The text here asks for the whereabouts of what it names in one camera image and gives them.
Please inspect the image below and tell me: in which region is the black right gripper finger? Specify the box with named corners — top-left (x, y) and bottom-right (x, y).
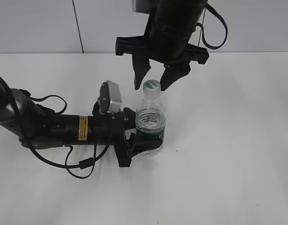
top-left (132, 55), bottom-right (151, 90)
top-left (160, 63), bottom-right (190, 91)

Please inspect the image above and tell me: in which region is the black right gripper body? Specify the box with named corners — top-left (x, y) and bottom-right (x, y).
top-left (115, 0), bottom-right (209, 65)

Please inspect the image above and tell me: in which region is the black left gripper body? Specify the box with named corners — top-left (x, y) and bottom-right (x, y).
top-left (91, 103), bottom-right (131, 167)

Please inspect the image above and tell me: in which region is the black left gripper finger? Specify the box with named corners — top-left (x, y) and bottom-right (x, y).
top-left (123, 107), bottom-right (136, 129)
top-left (128, 133), bottom-right (163, 158)

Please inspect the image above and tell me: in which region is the clear Cestbon water bottle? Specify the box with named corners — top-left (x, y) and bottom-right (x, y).
top-left (135, 92), bottom-right (166, 158)

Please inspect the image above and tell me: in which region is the white green bottle cap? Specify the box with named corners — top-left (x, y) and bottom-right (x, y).
top-left (143, 80), bottom-right (161, 98)

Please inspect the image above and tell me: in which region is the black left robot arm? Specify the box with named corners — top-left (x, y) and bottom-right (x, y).
top-left (0, 77), bottom-right (162, 167)

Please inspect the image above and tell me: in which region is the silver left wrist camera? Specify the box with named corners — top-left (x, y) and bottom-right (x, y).
top-left (97, 80), bottom-right (122, 114)

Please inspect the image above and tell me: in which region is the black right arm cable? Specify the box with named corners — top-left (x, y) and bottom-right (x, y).
top-left (197, 4), bottom-right (229, 50)

